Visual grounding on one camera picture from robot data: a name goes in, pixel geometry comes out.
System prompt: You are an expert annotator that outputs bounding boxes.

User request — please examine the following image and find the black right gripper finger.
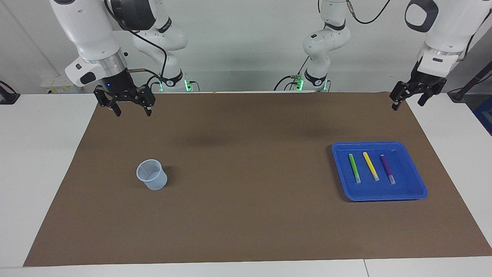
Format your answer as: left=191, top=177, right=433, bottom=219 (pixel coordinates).
left=95, top=87, right=122, bottom=117
left=135, top=85, right=156, bottom=116

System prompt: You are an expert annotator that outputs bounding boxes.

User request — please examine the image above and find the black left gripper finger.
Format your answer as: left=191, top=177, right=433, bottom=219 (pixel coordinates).
left=418, top=78, right=448, bottom=107
left=390, top=81, right=415, bottom=111

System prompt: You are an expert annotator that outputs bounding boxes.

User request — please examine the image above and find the purple pen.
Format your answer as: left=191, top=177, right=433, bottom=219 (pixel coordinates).
left=380, top=154, right=396, bottom=185

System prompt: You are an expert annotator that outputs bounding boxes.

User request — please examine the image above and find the yellow pen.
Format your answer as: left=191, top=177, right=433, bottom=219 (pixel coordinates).
left=362, top=152, right=380, bottom=182

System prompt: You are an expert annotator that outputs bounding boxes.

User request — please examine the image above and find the green pen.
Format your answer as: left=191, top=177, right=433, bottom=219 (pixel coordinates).
left=348, top=154, right=362, bottom=184

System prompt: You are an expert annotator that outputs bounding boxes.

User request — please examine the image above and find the black stand with pole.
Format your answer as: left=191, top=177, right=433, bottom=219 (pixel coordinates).
left=448, top=61, right=492, bottom=103

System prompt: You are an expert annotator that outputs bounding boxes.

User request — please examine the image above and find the white box with yellow stickers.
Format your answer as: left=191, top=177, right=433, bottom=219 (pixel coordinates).
left=40, top=74, right=79, bottom=94

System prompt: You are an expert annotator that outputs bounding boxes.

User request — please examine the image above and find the blue crate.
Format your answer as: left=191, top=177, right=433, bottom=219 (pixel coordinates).
left=473, top=96, right=492, bottom=136

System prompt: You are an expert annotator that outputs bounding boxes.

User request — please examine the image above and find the translucent plastic cup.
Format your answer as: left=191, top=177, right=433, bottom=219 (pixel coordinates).
left=136, top=159, right=168, bottom=190

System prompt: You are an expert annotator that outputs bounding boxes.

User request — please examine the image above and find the black table clamp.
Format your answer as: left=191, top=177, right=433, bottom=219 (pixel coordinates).
left=0, top=80, right=20, bottom=105

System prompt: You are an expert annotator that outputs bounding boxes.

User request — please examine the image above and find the blue plastic tray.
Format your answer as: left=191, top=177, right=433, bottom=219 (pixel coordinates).
left=331, top=141, right=428, bottom=202

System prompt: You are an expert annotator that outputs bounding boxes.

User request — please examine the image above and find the brown table mat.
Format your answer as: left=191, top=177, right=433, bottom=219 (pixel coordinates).
left=23, top=92, right=492, bottom=267

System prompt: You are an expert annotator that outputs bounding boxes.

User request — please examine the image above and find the black base cable bundle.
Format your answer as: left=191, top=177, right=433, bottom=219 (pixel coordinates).
left=145, top=75, right=162, bottom=93
left=274, top=56, right=310, bottom=92

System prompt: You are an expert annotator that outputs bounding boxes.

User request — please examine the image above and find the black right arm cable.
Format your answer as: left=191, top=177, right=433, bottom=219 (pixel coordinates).
left=105, top=0, right=170, bottom=88

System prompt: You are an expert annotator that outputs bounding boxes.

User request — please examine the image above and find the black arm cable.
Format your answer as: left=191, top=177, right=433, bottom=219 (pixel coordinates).
left=317, top=0, right=492, bottom=62
left=105, top=0, right=170, bottom=88

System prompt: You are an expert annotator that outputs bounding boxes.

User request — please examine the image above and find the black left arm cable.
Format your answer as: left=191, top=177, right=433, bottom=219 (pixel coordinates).
left=317, top=0, right=492, bottom=62

